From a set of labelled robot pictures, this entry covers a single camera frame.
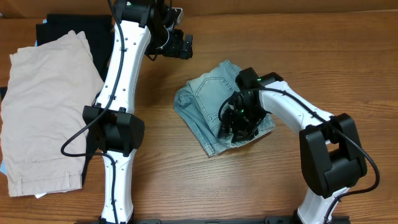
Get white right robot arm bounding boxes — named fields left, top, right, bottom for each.
left=218, top=67, right=367, bottom=224

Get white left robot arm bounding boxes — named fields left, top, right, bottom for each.
left=83, top=1, right=193, bottom=223

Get black folded garment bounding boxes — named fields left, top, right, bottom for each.
left=0, top=14, right=123, bottom=187

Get light blue denim shorts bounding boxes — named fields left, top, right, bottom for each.
left=173, top=59, right=276, bottom=157

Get beige folded shorts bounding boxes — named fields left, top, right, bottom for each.
left=1, top=31, right=103, bottom=197

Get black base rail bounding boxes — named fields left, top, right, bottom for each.
left=75, top=216, right=351, bottom=224

